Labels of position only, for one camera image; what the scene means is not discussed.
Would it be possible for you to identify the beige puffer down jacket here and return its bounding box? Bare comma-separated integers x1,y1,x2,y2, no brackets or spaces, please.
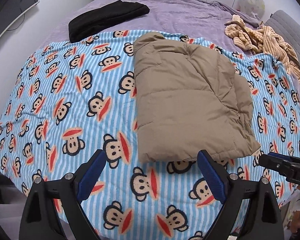
134,32,260,163

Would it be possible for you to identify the blue striped monkey print blanket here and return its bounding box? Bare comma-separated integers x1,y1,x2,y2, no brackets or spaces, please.
0,30,300,239

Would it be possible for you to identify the grey quilted pillow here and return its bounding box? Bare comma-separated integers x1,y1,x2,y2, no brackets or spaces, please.
265,10,300,63

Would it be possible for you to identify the beige striped fleece garment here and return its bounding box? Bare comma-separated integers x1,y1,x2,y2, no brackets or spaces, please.
225,15,300,83

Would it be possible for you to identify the round patterned white pillow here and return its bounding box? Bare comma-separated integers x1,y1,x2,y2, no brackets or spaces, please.
238,0,265,17

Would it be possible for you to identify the purple bed cover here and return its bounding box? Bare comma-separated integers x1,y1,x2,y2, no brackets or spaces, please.
39,0,300,111

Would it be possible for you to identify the black folded garment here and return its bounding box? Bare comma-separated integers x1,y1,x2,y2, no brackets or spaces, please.
68,0,150,43

